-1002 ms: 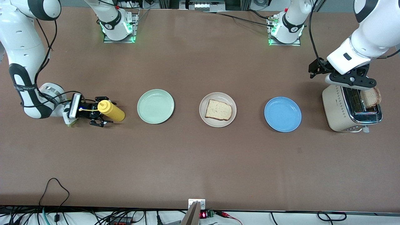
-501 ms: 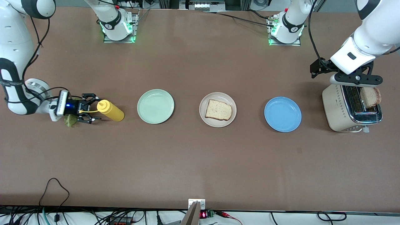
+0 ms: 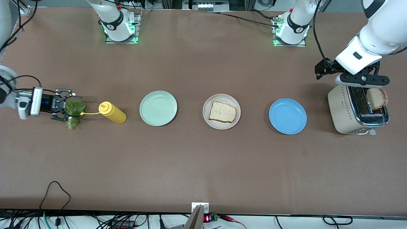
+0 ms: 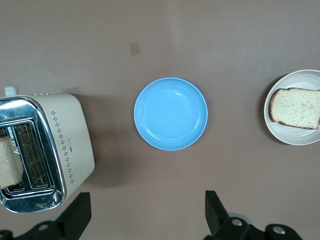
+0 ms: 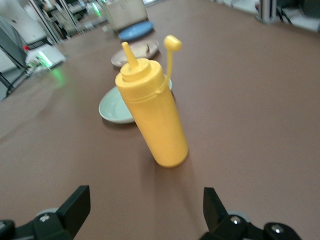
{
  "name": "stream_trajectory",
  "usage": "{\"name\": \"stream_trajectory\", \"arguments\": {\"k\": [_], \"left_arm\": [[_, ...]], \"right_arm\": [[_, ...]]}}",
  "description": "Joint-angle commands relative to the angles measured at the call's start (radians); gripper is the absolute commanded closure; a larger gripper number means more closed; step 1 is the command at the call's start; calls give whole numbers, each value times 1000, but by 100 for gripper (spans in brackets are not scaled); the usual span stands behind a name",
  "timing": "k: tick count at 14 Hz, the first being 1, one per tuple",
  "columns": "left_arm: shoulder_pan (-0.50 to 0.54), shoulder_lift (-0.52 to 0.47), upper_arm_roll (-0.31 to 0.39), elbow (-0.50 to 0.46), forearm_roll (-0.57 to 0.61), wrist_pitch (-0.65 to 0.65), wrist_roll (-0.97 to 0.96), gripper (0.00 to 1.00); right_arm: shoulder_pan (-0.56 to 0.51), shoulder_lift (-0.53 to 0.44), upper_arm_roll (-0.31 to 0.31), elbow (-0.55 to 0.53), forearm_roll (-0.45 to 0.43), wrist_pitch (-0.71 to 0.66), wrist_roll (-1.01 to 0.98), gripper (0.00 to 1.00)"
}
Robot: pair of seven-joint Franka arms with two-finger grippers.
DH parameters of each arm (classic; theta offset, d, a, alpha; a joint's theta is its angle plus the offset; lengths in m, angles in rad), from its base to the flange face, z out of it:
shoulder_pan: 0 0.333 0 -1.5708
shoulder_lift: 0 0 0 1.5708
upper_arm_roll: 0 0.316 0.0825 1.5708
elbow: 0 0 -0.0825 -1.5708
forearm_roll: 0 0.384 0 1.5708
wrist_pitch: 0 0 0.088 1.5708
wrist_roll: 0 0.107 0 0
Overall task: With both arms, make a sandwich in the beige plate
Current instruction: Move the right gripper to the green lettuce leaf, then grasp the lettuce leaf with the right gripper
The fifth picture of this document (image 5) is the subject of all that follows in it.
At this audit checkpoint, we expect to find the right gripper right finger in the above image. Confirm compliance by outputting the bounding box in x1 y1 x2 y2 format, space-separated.
202 186 303 240

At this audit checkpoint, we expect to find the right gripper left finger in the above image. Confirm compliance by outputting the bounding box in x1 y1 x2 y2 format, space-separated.
0 184 91 240

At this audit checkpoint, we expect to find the yellow mustard squeeze bottle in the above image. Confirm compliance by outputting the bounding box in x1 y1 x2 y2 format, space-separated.
114 34 190 169

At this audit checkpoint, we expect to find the bread slice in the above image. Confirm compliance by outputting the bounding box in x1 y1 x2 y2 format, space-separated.
129 42 151 58

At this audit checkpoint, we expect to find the pale green plate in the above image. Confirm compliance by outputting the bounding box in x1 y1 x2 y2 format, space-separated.
98 77 173 125

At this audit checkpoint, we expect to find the beige plate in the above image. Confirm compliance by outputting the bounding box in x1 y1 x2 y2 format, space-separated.
110 39 160 68

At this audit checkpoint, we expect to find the blue plate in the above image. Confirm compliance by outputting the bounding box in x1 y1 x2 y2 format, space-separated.
117 21 155 41

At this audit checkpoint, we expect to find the beige chrome toaster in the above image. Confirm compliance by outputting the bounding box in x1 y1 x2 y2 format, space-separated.
102 0 149 32

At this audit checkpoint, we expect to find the grey metal camera mount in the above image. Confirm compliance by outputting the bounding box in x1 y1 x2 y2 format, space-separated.
254 0 279 25

